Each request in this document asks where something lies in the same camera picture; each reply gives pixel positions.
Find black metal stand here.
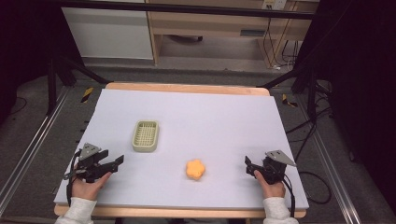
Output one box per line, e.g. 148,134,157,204
257,62,322,123
46,55,110,117

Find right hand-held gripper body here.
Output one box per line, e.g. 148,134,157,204
254,149,297,186

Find yellow black floor tape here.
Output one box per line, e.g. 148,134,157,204
80,86,94,104
281,93,299,108

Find dark curtain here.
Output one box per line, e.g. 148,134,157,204
0,0,82,125
293,0,396,217

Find beige plastic slotted soap dish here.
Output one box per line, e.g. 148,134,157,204
131,119,161,154

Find light wooden desk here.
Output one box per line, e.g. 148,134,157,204
145,0,316,69

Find white power strip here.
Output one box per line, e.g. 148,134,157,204
262,0,287,10

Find black cables under desk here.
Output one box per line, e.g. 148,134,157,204
262,17,301,71

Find person's left hand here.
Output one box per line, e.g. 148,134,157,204
71,171,113,202

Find orange flower-shaped sponge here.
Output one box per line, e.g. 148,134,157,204
185,159,206,181

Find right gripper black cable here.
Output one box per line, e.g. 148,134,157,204
280,173,297,218

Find wooden table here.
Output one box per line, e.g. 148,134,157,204
53,81,308,219

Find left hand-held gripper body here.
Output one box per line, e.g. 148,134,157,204
74,142,114,184

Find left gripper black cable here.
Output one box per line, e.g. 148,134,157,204
64,151,82,208

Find white cabinet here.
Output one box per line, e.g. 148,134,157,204
61,7,154,61

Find black floor cable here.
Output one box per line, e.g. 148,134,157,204
285,105,333,205

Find white foam mat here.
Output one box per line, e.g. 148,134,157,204
52,88,310,210

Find black horizontal frame bar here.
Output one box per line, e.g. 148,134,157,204
57,0,316,21

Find person's right hand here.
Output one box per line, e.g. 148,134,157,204
253,170,287,200

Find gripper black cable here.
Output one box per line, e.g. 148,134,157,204
64,151,82,208
280,173,297,218

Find metal floor rail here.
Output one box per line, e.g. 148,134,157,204
298,92,363,224
0,87,72,217

